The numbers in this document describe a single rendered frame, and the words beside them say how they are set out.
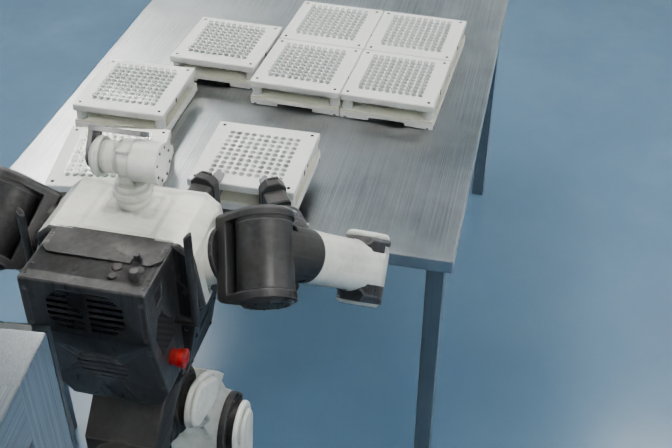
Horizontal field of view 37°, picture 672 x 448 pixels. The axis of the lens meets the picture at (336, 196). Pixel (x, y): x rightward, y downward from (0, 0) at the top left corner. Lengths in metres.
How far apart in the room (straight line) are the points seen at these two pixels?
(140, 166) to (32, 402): 0.79
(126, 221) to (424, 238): 0.86
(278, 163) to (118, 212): 0.73
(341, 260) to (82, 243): 0.41
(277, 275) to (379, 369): 1.65
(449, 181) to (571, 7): 2.98
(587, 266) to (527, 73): 1.33
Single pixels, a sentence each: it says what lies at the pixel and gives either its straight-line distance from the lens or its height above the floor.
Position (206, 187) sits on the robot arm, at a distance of 2.16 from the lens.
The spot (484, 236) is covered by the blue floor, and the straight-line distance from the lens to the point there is 3.67.
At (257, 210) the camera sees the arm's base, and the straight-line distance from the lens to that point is 1.55.
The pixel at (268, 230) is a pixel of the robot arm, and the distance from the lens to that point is 1.54.
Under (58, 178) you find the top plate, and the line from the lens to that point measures 2.38.
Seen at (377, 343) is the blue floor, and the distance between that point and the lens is 3.23.
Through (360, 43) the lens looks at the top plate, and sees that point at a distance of 2.85.
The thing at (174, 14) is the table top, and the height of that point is 0.87.
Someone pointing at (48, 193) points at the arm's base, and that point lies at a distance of 1.70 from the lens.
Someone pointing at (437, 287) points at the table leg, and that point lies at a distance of 2.28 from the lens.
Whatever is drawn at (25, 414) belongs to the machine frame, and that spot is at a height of 1.71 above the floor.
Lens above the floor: 2.28
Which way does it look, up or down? 37 degrees down
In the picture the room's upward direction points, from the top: straight up
